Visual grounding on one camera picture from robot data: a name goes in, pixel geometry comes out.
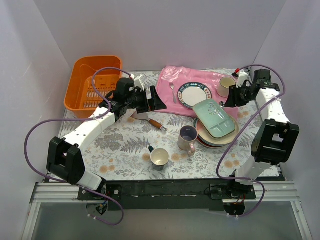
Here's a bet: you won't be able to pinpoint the pink cream round plate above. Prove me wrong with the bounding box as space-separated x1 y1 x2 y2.
195 117 240 146

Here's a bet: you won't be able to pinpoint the aluminium frame rail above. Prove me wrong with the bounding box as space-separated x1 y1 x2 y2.
21 181 312 240

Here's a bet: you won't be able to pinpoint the round plate dark green rim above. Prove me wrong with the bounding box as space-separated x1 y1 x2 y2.
177 82 212 109

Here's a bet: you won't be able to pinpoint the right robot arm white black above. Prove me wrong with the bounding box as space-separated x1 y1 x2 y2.
224 69 300 199

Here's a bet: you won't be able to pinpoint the purple cable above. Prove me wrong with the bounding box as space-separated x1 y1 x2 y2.
24 66 133 226
216 64 287 218

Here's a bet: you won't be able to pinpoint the iridescent mug pink handle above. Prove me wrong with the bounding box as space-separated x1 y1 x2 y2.
177 125 198 157

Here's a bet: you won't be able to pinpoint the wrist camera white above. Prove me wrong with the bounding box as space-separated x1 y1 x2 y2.
133 74 146 91
232 68 249 88

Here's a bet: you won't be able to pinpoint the stack of coloured plates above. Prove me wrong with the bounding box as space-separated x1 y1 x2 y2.
192 117 236 150

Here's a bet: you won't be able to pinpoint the cream cup teal handle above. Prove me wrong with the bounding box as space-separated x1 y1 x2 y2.
148 146 170 171

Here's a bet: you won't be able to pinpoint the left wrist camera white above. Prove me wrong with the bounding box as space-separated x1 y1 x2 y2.
133 74 146 91

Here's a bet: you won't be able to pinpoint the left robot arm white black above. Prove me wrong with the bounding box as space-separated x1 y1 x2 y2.
46 78 167 200

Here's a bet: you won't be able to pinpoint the small silver spoon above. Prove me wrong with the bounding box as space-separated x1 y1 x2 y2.
169 82 177 104

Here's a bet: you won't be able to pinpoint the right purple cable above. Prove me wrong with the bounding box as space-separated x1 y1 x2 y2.
216 64 287 218

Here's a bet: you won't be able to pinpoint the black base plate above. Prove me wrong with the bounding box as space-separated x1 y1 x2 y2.
77 178 257 212

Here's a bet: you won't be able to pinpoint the mint divided tray red berries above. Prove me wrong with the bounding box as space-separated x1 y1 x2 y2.
192 99 236 139

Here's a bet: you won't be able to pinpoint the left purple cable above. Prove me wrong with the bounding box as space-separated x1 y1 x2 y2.
24 66 133 226

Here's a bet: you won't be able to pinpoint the cream mug dark rim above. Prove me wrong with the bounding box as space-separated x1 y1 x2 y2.
217 76 236 98

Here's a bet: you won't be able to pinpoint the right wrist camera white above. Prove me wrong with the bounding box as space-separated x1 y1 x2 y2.
232 68 249 88

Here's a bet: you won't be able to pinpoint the orange plastic dish bin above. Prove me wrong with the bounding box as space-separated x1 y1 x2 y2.
64 55 122 119

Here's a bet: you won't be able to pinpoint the metal scraper wooden handle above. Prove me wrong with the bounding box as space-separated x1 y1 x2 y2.
131 112 167 132

